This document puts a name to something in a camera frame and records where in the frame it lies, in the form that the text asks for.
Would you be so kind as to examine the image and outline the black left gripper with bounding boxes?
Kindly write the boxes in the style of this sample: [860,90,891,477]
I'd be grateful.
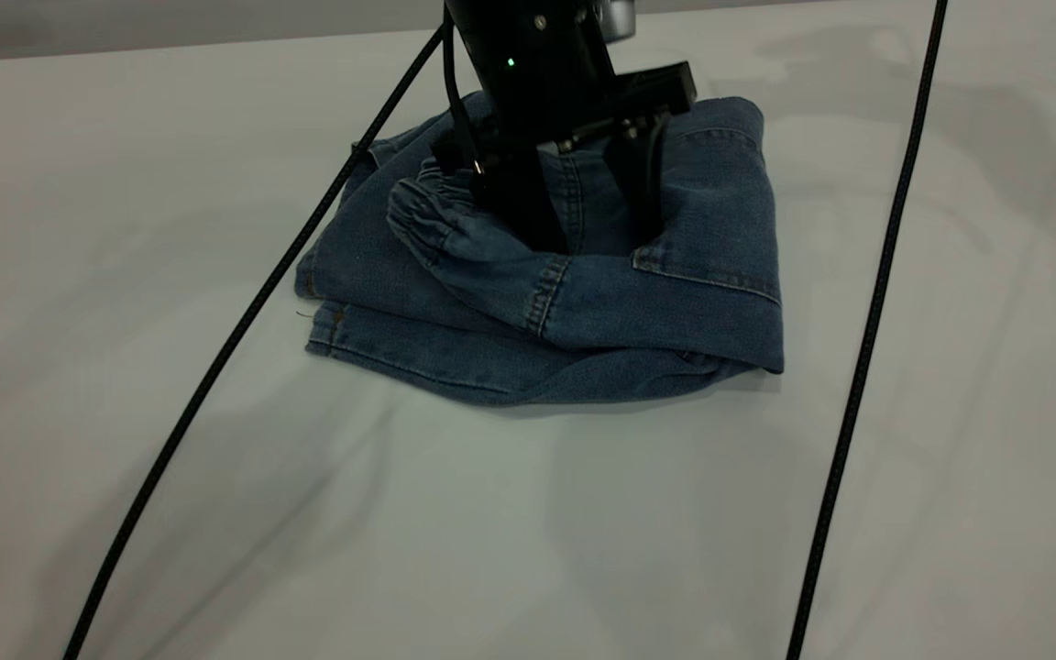
[432,0,699,255]

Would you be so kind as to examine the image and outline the thin black plug cable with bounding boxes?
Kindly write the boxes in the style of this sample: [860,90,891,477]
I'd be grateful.
[441,5,487,177]

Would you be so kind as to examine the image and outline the blue denim shorts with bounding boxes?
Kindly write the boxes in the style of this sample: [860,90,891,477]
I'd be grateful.
[294,92,786,408]

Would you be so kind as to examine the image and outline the thick black braided cable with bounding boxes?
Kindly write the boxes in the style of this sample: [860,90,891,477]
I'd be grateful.
[60,23,448,660]
[785,0,951,660]

